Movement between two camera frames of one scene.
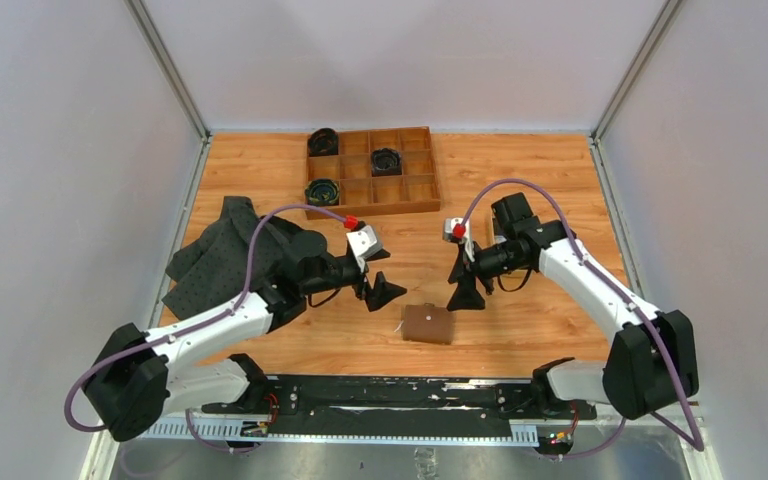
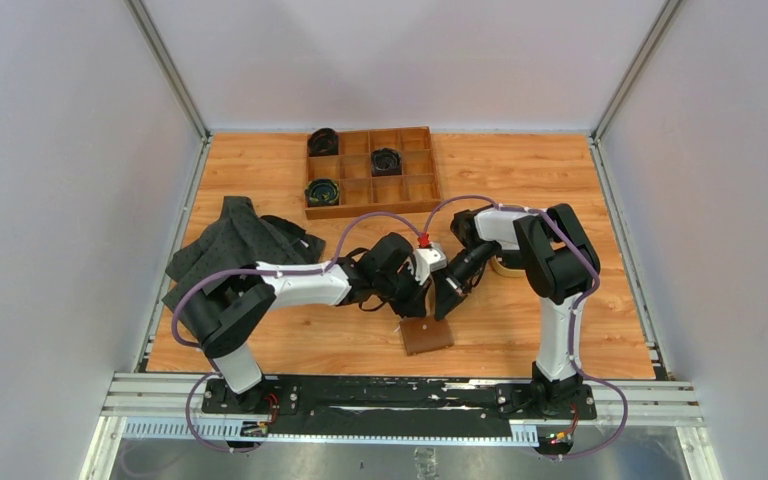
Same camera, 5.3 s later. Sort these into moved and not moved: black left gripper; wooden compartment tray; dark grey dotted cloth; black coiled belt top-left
Moved: black left gripper
Not moved: wooden compartment tray; dark grey dotted cloth; black coiled belt top-left
